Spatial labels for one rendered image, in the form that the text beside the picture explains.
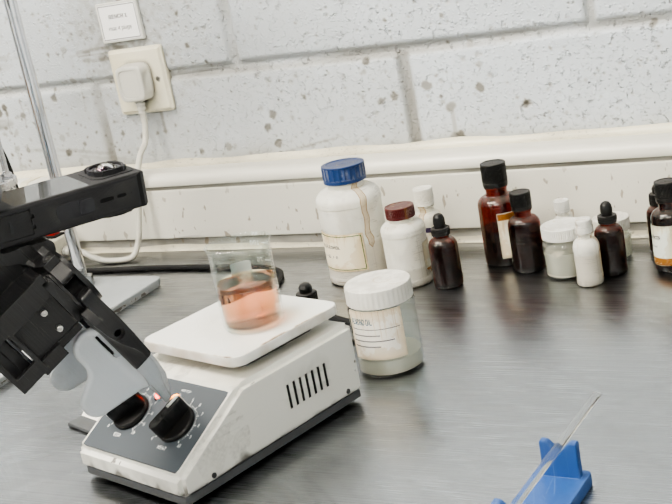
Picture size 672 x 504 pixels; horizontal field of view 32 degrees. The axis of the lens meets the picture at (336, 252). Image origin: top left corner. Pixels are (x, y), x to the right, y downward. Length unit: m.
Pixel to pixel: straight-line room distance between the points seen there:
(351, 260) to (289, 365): 0.36
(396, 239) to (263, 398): 0.36
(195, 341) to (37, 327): 0.19
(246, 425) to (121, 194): 0.21
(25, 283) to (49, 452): 0.29
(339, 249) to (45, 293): 0.54
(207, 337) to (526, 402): 0.26
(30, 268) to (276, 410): 0.24
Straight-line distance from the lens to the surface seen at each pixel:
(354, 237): 1.24
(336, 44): 1.39
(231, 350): 0.90
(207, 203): 1.49
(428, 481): 0.84
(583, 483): 0.79
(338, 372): 0.95
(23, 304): 0.76
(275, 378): 0.90
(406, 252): 1.20
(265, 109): 1.46
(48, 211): 0.77
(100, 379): 0.81
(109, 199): 0.79
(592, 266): 1.14
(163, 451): 0.88
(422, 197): 1.26
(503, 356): 1.02
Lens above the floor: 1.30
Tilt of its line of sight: 17 degrees down
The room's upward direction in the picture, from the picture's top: 11 degrees counter-clockwise
